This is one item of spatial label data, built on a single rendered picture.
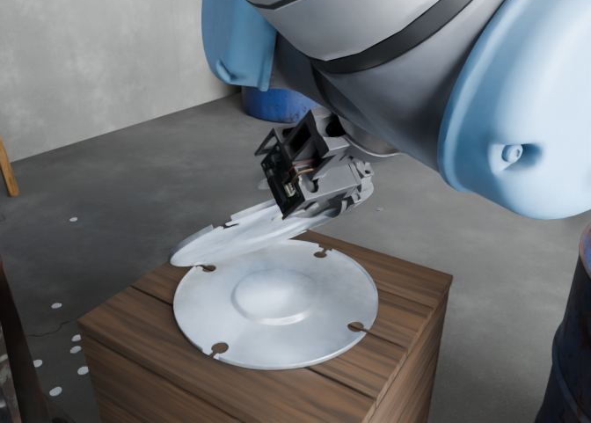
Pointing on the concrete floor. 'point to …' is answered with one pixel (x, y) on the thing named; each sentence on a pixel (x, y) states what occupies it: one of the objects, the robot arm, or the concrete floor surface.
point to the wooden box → (404, 363)
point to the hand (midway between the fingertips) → (295, 201)
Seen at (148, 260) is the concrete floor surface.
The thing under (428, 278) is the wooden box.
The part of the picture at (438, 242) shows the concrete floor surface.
